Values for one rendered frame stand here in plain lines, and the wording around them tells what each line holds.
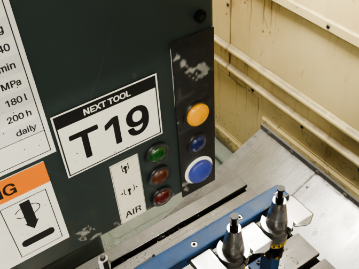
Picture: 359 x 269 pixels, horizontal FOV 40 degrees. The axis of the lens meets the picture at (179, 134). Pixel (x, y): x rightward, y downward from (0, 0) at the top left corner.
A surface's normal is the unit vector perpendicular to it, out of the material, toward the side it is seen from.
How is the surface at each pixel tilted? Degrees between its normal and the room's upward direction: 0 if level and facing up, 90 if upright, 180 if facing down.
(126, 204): 90
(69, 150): 90
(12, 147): 90
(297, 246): 0
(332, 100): 90
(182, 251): 0
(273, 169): 24
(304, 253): 0
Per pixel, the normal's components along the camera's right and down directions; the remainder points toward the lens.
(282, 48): -0.85, 0.37
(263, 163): -0.39, -0.50
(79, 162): 0.55, 0.54
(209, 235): -0.05, -0.73
